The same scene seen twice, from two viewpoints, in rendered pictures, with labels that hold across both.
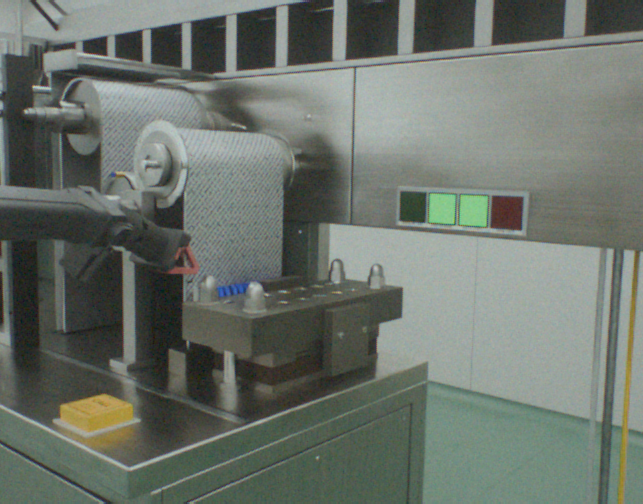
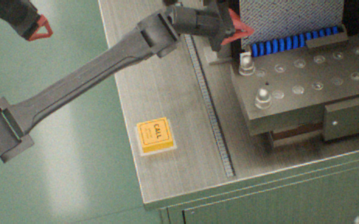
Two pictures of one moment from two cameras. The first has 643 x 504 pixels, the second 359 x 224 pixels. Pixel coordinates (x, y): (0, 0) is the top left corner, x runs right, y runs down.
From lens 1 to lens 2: 1.27 m
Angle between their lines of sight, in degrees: 59
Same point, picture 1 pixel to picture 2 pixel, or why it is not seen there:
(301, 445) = (279, 184)
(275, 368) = (277, 132)
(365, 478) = (346, 190)
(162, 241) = (212, 32)
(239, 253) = (295, 15)
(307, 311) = (306, 108)
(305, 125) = not seen: outside the picture
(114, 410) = (160, 144)
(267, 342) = (265, 127)
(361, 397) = (342, 160)
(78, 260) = not seen: hidden behind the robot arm
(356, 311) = (355, 107)
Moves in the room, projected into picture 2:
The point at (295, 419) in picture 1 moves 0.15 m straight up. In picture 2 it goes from (272, 176) to (272, 138)
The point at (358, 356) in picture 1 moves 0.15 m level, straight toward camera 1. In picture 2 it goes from (356, 128) to (316, 174)
